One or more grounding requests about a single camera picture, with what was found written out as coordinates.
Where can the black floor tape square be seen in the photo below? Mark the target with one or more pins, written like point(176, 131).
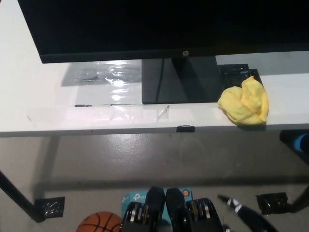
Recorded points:
point(49, 206)
point(272, 203)

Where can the yellow microfibre cloth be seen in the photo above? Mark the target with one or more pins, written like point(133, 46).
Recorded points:
point(251, 101)

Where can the blue round object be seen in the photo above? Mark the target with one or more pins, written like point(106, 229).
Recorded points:
point(301, 143)

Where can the small black tape piece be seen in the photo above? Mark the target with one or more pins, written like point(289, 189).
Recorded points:
point(186, 128)

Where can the black tape patch on desk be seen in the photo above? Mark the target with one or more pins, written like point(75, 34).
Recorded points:
point(231, 73)

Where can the black HP monitor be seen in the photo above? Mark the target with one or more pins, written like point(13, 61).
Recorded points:
point(120, 24)

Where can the black desk leg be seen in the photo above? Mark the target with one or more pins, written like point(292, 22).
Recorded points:
point(301, 199)
point(17, 193)

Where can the teal TP-Link box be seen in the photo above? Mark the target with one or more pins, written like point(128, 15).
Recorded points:
point(135, 195)

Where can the clear glossy tape patch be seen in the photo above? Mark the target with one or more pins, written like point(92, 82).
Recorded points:
point(108, 79)

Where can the orange basketball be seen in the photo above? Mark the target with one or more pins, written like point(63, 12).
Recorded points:
point(99, 223)

